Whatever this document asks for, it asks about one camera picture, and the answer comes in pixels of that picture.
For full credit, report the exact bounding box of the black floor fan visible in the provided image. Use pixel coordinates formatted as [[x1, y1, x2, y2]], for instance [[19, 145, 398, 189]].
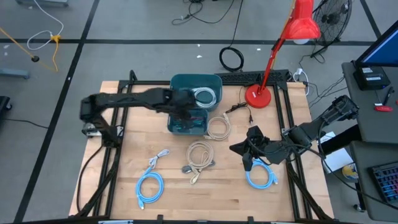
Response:
[[312, 0, 354, 58]]

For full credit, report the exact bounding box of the large teal plastic bin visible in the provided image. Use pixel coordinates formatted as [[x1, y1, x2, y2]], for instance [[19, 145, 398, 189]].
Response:
[[170, 73, 223, 112]]

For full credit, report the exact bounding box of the black box device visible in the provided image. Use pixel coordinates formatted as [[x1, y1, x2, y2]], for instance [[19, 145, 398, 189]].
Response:
[[353, 60, 392, 91]]

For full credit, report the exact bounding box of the grey stand foot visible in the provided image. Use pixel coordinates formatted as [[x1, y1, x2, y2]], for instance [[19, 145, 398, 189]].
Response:
[[0, 67, 31, 80], [17, 0, 70, 7]]

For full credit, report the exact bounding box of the white paper sheet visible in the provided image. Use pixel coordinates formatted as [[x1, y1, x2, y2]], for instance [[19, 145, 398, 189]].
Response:
[[317, 131, 355, 174]]

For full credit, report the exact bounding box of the black keyboard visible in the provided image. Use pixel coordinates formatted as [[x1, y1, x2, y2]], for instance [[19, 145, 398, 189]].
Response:
[[215, 70, 292, 86]]

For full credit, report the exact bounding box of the black computer monitor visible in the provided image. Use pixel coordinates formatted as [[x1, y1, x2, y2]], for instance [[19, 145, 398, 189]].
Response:
[[356, 20, 398, 68]]

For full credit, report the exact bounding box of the black lamp power cord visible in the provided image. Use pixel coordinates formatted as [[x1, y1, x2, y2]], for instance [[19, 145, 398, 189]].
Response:
[[225, 85, 254, 125]]

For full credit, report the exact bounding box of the light blue cable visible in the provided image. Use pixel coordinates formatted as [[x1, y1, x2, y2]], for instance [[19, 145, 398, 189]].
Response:
[[245, 157, 279, 190], [135, 166, 165, 210]]

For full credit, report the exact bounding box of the yellow blue round disc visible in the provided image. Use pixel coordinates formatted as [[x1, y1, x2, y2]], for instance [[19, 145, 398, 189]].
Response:
[[341, 163, 359, 181]]

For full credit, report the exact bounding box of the backlit colourful keyboard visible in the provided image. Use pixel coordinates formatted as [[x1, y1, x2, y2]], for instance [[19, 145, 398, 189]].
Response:
[[368, 161, 398, 205]]

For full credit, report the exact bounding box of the beige USB cable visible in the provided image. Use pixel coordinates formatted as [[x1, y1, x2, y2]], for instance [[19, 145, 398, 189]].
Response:
[[186, 140, 215, 171], [204, 113, 233, 141]]

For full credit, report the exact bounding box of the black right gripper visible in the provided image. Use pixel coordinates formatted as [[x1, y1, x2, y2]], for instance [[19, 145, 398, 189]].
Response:
[[229, 126, 276, 172]]

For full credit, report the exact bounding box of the cream cable black tie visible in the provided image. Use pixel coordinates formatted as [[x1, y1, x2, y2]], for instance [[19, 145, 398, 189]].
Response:
[[188, 161, 215, 185]]

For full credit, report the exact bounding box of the white plug adapter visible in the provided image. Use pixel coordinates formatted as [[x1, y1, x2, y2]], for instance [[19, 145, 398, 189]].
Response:
[[292, 67, 311, 96]]

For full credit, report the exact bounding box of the yellow floor cable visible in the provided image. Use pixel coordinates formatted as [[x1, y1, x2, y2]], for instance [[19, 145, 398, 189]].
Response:
[[0, 26, 62, 72]]

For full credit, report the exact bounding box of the black pen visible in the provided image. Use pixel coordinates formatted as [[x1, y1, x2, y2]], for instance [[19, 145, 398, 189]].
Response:
[[384, 88, 396, 106]]

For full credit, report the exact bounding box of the white floor cable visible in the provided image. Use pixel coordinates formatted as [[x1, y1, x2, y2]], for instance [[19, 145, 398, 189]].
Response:
[[27, 0, 65, 50]]

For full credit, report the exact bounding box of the small teal plastic bin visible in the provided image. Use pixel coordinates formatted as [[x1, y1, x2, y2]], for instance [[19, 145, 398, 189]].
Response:
[[167, 107, 210, 137]]

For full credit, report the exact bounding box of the red desk lamp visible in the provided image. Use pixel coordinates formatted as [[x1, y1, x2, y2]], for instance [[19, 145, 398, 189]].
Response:
[[244, 0, 322, 110]]

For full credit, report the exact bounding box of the grey desk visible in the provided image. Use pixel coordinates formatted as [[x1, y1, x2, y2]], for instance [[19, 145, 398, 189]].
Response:
[[349, 140, 398, 223], [341, 60, 398, 144]]

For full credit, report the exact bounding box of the black coiled floor cable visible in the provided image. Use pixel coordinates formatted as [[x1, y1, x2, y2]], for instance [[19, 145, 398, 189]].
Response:
[[219, 0, 246, 73]]

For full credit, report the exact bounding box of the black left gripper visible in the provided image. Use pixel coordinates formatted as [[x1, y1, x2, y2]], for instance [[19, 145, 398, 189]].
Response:
[[167, 88, 200, 129]]

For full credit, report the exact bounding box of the black aluminium table frame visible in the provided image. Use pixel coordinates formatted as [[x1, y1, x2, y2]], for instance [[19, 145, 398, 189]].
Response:
[[74, 70, 335, 222]]

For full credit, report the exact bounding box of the black caster wheel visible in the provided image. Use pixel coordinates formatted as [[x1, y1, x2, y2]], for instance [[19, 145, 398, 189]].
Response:
[[0, 95, 13, 113]]

